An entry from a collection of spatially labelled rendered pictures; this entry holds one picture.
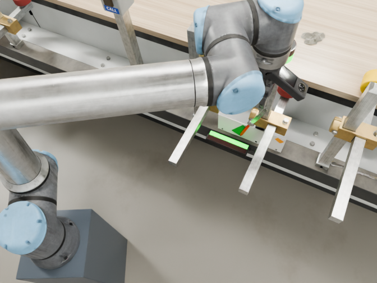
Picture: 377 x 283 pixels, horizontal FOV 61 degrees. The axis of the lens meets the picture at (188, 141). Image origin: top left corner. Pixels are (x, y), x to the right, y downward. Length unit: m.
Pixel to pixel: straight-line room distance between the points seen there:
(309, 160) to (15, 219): 1.01
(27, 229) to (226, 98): 0.77
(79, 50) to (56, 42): 0.15
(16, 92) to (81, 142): 1.65
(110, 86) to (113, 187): 1.49
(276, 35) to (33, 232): 0.86
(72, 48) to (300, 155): 1.24
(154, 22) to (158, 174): 0.95
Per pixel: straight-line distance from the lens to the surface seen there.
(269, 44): 0.72
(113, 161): 2.08
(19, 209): 1.13
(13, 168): 1.04
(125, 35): 1.14
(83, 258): 1.30
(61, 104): 0.56
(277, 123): 1.11
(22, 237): 1.11
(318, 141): 1.41
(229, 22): 0.64
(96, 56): 1.73
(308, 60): 1.26
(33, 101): 0.57
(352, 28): 1.43
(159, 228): 1.87
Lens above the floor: 1.80
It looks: 61 degrees down
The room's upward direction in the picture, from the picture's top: 8 degrees counter-clockwise
